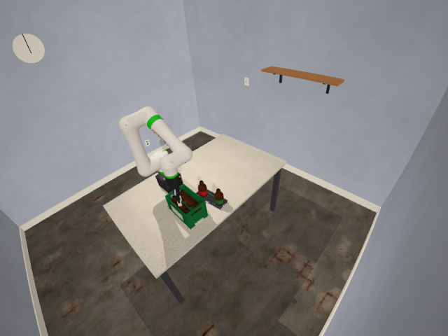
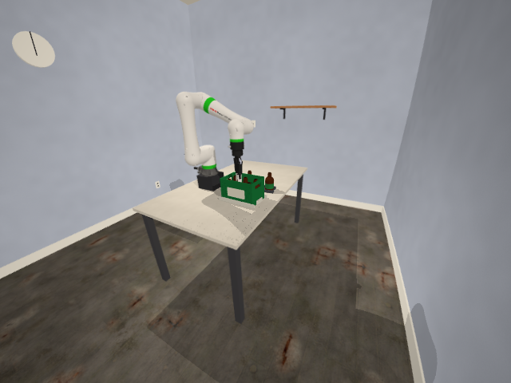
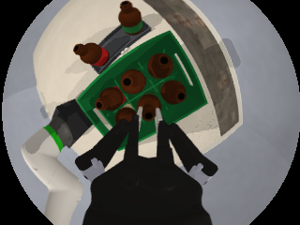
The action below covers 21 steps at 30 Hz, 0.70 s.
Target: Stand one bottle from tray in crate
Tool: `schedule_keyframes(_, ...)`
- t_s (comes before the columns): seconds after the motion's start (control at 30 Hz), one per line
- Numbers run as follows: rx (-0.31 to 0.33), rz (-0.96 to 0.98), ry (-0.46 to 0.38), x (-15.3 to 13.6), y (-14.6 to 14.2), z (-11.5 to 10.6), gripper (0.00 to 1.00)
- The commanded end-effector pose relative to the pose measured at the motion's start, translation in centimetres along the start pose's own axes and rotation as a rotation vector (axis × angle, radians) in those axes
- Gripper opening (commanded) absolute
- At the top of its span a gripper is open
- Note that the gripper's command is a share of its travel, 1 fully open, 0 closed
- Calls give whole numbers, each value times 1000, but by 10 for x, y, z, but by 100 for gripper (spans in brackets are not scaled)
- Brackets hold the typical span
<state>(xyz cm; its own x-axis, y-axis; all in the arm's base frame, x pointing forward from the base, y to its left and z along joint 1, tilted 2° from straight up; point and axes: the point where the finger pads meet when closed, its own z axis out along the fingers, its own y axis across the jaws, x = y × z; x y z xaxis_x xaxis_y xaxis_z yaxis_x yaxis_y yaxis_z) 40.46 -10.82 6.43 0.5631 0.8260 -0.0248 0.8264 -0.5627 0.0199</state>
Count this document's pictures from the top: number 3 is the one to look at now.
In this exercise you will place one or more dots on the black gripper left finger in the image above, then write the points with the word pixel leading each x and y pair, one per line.
pixel 92 163

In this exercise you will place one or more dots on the brown glass bottle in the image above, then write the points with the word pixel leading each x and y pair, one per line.
pixel 149 101
pixel 160 66
pixel 130 18
pixel 92 54
pixel 110 97
pixel 125 113
pixel 134 79

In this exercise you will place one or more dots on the green bottle crate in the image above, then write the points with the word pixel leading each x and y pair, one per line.
pixel 138 58

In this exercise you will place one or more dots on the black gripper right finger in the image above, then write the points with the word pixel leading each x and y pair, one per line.
pixel 196 164

